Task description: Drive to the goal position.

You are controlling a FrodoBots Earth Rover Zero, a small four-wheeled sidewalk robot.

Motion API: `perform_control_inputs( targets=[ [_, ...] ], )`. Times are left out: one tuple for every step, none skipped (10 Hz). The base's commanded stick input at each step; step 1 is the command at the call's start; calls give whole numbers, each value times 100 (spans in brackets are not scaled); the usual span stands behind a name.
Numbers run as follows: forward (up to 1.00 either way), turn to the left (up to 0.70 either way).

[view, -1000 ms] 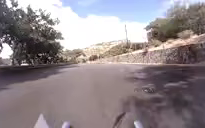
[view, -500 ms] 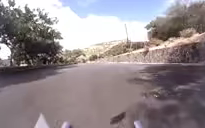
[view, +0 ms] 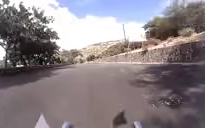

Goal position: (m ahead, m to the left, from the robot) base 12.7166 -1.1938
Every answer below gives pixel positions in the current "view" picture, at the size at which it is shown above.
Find robot's own part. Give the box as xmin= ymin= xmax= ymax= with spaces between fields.
xmin=133 ymin=120 xmax=144 ymax=128
xmin=61 ymin=120 xmax=74 ymax=128

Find grey asphalt road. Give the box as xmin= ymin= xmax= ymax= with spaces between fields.
xmin=0 ymin=62 xmax=205 ymax=128

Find dry scrub hillside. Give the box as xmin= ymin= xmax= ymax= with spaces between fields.
xmin=77 ymin=38 xmax=148 ymax=63

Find rough stone retaining wall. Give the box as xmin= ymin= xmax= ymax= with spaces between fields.
xmin=88 ymin=37 xmax=205 ymax=65

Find thin utility pole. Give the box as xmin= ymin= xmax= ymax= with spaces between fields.
xmin=122 ymin=23 xmax=128 ymax=43

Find group of dark green trees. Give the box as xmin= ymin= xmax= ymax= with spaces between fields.
xmin=0 ymin=0 xmax=63 ymax=68

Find green roadside bushes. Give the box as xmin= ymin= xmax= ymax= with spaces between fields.
xmin=59 ymin=48 xmax=86 ymax=65

